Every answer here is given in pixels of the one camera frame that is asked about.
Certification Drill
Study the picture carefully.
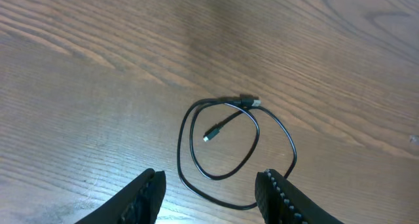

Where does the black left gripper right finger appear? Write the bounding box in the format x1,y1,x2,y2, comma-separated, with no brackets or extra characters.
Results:
255,169,342,224

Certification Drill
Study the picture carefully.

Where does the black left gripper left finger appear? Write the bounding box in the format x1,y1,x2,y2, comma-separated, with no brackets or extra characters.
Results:
77,168,166,224

